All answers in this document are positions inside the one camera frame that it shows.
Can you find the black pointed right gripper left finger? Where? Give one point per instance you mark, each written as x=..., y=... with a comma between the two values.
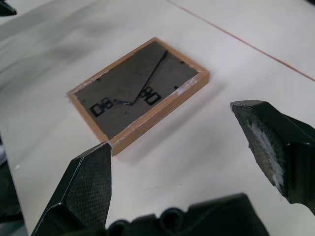
x=6, y=8

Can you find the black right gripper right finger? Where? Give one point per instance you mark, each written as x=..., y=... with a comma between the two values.
x=275, y=137

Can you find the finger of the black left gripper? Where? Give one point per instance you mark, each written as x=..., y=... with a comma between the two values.
x=83, y=186

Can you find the wooden framed grey tile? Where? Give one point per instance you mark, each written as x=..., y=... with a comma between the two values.
x=137, y=93

